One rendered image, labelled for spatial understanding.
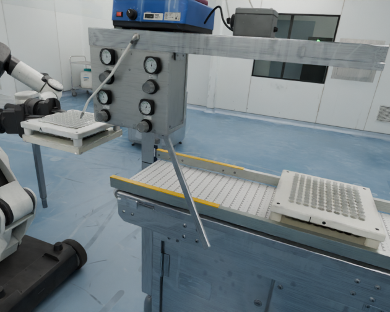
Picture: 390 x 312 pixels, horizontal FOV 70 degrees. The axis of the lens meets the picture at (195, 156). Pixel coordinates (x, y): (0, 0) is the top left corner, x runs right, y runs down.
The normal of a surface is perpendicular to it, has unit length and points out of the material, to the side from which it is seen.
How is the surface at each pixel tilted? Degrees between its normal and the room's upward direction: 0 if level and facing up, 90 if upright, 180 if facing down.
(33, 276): 0
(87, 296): 0
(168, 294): 90
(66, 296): 0
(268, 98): 90
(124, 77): 90
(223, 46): 90
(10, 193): 46
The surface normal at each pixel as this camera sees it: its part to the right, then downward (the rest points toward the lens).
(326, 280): -0.39, 0.32
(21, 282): 0.07, -0.93
